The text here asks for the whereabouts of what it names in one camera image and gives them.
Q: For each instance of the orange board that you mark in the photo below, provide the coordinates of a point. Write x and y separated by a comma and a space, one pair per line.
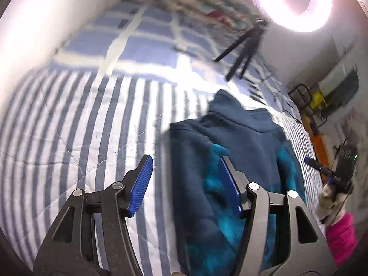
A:
319, 146

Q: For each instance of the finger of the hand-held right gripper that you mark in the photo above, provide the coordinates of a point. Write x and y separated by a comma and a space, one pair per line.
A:
317, 166
330, 182

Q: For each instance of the black tripod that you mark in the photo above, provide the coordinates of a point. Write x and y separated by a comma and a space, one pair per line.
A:
244, 49

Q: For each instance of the yellow object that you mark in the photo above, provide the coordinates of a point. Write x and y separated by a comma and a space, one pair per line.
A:
319, 100

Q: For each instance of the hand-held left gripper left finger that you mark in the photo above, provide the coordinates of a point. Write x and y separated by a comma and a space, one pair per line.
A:
142, 184

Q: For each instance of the blue white striped quilt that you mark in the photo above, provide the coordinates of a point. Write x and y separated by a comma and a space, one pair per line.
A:
72, 120

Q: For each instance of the person's right hand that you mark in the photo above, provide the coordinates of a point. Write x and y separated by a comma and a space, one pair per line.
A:
330, 201

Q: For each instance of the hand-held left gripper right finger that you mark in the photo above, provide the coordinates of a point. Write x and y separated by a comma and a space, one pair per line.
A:
230, 187

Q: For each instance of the black metal frame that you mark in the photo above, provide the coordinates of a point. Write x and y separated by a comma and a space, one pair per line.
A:
302, 87

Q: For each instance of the floral fabric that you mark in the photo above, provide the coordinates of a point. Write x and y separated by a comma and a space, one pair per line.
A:
201, 3

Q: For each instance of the teal fleece jacket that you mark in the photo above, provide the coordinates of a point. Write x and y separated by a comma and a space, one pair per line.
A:
195, 178

